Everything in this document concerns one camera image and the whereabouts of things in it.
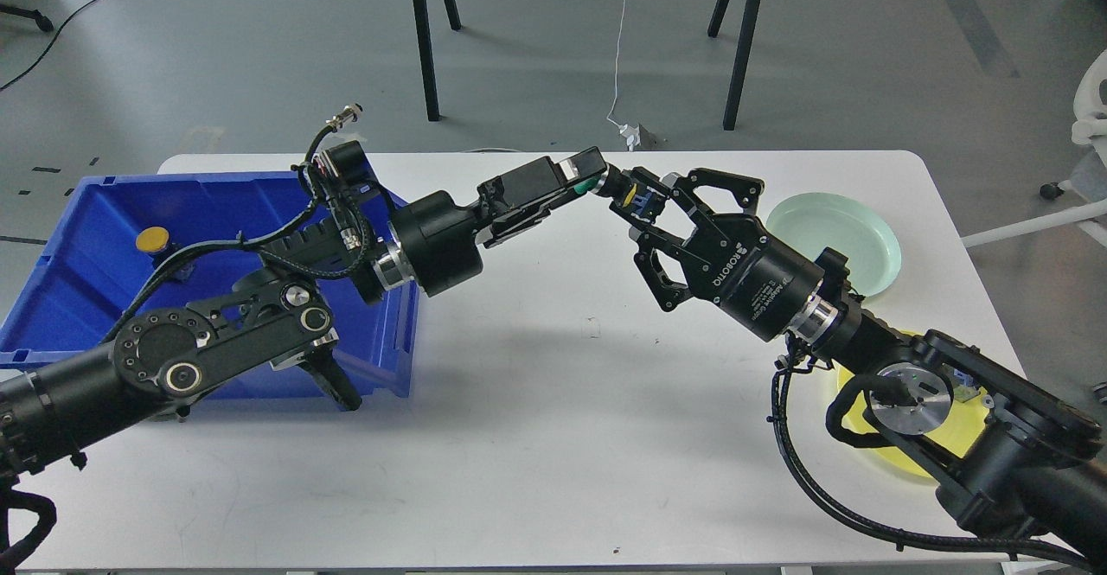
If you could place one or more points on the black tripod legs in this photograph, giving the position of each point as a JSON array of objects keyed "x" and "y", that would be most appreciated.
[
  {"x": 742, "y": 55},
  {"x": 426, "y": 62}
]

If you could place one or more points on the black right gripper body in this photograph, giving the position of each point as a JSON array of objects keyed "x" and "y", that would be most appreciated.
[{"x": 756, "y": 279}]

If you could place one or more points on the black tripod legs right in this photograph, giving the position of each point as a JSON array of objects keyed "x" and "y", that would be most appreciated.
[{"x": 742, "y": 55}]

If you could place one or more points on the black tripod legs left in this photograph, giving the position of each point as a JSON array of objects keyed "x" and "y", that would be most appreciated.
[{"x": 426, "y": 62}]

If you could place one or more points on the green push button front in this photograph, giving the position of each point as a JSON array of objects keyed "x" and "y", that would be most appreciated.
[{"x": 635, "y": 193}]

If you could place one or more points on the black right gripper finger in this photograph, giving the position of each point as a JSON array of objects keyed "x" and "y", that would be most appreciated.
[
  {"x": 745, "y": 191},
  {"x": 697, "y": 260}
]

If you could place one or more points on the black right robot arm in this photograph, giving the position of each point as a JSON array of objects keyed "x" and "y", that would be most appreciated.
[{"x": 1015, "y": 467}]

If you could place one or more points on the light green plate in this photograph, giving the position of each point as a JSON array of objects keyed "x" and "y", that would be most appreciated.
[{"x": 812, "y": 221}]

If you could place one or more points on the yellow push button left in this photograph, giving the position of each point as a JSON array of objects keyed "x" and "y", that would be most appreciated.
[{"x": 155, "y": 242}]

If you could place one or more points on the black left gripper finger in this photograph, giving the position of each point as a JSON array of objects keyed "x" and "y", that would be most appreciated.
[{"x": 521, "y": 198}]

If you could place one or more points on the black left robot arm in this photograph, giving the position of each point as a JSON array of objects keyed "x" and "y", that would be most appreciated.
[{"x": 161, "y": 362}]

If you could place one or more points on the blue plastic bin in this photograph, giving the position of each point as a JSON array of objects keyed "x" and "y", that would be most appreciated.
[{"x": 91, "y": 269}]

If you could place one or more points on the white chair base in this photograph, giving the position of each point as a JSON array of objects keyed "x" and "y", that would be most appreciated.
[{"x": 1087, "y": 177}]

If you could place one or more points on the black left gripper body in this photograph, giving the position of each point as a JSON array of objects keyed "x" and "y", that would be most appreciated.
[{"x": 437, "y": 238}]

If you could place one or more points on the yellow plate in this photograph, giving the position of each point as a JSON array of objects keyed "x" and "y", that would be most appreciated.
[{"x": 956, "y": 434}]

